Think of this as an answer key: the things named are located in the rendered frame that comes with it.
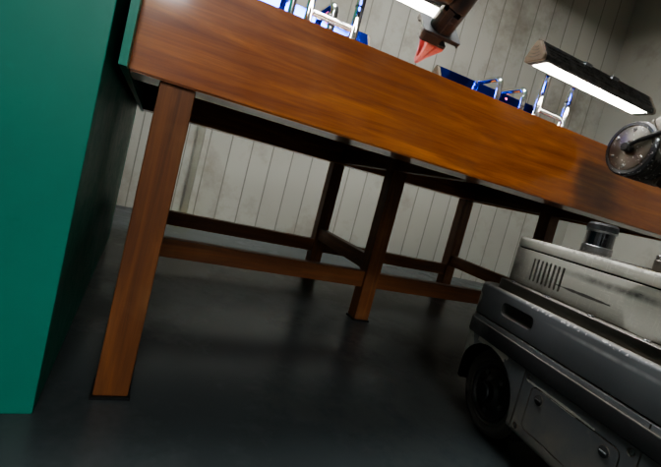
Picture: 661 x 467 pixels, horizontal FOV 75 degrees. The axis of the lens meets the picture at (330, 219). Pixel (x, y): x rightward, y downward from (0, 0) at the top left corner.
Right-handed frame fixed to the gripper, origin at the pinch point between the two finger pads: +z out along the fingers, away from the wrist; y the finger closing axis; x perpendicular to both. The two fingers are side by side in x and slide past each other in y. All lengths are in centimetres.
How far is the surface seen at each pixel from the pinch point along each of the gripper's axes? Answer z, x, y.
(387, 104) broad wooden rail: -0.8, 21.3, 11.9
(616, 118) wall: 69, -145, -266
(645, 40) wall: 27, -188, -265
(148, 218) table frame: 20, 46, 52
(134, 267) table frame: 26, 53, 52
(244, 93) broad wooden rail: 3.0, 26.7, 40.5
